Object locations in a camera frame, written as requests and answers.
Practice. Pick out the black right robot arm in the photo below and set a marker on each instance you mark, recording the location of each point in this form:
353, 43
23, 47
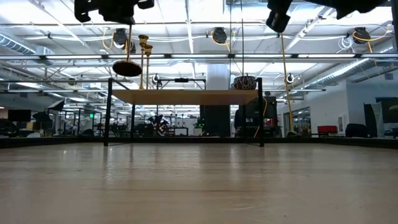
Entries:
348, 6

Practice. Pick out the black screen on stand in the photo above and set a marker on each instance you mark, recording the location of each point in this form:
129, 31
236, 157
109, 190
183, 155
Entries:
253, 109

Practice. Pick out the wooden shelf riser black legs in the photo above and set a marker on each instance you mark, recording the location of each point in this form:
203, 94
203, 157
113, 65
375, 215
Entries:
186, 96

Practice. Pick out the black softbox light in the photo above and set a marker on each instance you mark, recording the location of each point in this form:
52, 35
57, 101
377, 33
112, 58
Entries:
42, 117
57, 105

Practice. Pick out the red bench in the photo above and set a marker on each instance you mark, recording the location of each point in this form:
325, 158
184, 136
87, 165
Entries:
327, 129

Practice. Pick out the black chair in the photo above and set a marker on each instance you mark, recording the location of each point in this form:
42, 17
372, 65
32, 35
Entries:
354, 130

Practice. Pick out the black display panel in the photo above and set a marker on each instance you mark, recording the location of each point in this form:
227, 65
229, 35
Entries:
390, 109

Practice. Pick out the silver ventilation duct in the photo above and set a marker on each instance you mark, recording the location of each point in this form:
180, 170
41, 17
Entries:
15, 45
342, 73

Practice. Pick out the grey camera on black frame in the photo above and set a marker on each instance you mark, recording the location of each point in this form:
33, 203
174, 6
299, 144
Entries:
311, 141

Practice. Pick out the black wall screen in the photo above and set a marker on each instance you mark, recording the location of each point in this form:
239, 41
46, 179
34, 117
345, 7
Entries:
19, 115

